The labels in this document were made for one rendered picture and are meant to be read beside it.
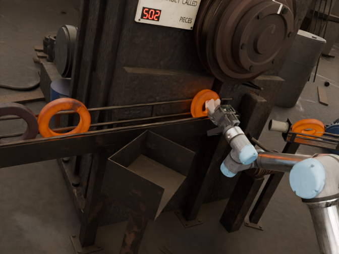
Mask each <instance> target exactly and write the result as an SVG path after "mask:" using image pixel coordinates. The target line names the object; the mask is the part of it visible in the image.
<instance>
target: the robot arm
mask: <svg viewBox="0 0 339 254"><path fill-rule="evenodd" d="M205 107H206V114H207V116H208V117H209V118H210V120H211V121H212V122H213V123H214V124H215V125H217V126H218V128H214V129H211V130H208V131H207V135H208V136H213V137H214V136H216V135H219V134H222V133H223V135H224V136H225V138H226V140H227V141H228V143H229V145H230V146H231V148H232V150H231V151H230V153H229V154H228V155H227V157H226V158H225V159H224V160H223V163H222V165H221V166H220V169H221V171H222V173H223V174H224V175H225V176H227V177H233V176H235V175H236V174H237V172H238V171H242V170H246V169H250V168H261V169H267V170H274V171H281V172H288V173H290V177H289V180H290V185H291V188H292V190H293V191H294V192H296V195H298V196H299V197H301V199H302V203H304V204H305V205H307V206H308V207H309V211H310V214H311V218H312V222H313V226H314V230H315V234H316V238H317V242H318V245H319V249H320V253H321V254H339V209H338V205H337V202H338V201H339V156H338V155H335V154H314V155H313V156H309V155H297V154H286V153H274V152H264V151H263V150H255V148H254V146H253V145H252V144H251V143H250V141H249V140H248V139H247V137H246V136H245V134H244V133H243V131H242V130H241V128H240V127H238V125H239V124H240V122H239V120H238V119H237V118H236V116H235V114H236V112H235V111H234V109H233V108H232V107H231V105H229V106H228V105H220V99H217V100H215V101H214V99H211V100H207V101H206V102H205ZM231 108H232V110H233V111H232V110H231Z"/></svg>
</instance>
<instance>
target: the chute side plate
mask: <svg viewBox="0 0 339 254"><path fill-rule="evenodd" d="M214 128H218V126H217V125H215V124H214V123H213V122H212V121H211V120H210V119H208V118H207V119H199V120H192V121H185V122H177V123H170V124H163V125H156V126H148V127H144V128H137V129H129V130H122V131H115V132H108V133H100V134H93V135H86V136H78V137H71V138H64V139H57V140H50V141H42V142H35V143H28V144H20V145H13V146H6V147H0V168H5V167H11V166H17V165H23V164H29V163H35V162H41V161H47V160H53V159H59V158H65V157H71V156H77V155H83V154H89V153H95V152H100V151H101V146H102V145H114V144H115V145H116V146H115V149H119V148H123V147H124V146H126V145H127V144H128V143H130V142H131V141H133V140H134V139H135V138H137V137H138V136H139V135H141V134H142V133H144V132H145V131H146V130H149V131H151V132H153V133H155V134H157V135H160V136H162V137H164V138H166V139H168V140H173V139H179V138H185V137H191V136H197V135H203V134H207V131H208V130H211V129H214Z"/></svg>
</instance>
